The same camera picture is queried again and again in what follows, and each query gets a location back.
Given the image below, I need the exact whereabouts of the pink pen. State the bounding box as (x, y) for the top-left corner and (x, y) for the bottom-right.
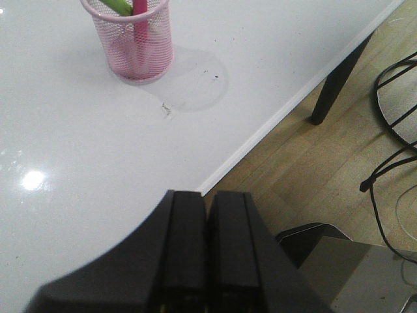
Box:
(132, 0), (149, 80)

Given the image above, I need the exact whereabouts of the pink mesh pen holder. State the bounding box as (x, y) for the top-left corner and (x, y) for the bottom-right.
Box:
(81, 0), (173, 83)

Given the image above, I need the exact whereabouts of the black table leg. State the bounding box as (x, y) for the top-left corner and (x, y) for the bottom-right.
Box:
(309, 33), (373, 125)

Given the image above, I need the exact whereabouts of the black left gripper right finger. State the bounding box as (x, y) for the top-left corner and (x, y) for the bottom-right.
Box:
(208, 191), (331, 312)

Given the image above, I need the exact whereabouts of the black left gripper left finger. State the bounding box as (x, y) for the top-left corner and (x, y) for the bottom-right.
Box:
(26, 190), (207, 312)

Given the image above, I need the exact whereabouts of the metal robot base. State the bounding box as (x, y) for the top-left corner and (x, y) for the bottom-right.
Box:
(276, 222), (416, 312)

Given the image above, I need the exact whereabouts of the green pen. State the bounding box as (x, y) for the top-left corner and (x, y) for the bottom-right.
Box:
(100, 0), (133, 16)

